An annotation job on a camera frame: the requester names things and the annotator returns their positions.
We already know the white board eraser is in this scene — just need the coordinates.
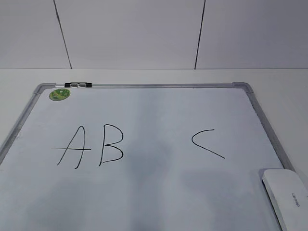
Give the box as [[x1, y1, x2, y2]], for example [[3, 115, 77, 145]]
[[262, 169, 308, 231]]

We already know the green round magnet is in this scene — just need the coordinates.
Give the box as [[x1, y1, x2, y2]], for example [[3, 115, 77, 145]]
[[49, 89, 71, 101]]

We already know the white board with grey frame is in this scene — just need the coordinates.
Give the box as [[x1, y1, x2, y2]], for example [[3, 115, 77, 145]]
[[0, 83, 296, 231]]

